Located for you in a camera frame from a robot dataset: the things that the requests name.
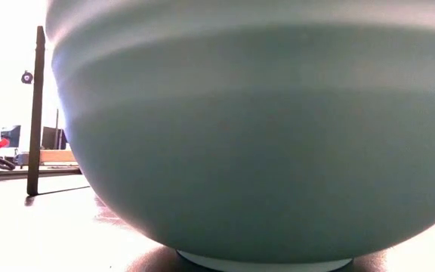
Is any teal green bowl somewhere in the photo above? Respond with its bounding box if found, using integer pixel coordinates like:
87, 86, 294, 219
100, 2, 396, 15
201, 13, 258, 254
45, 0, 435, 272

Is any wooden workbench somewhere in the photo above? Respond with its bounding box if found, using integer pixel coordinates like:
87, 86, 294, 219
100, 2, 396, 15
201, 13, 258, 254
17, 150, 77, 165

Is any dark background box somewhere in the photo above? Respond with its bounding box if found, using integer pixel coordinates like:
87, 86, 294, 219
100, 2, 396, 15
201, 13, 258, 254
42, 126, 68, 150

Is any dark background monitor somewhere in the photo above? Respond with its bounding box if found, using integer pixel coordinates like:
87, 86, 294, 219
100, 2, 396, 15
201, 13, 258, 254
0, 125, 22, 149

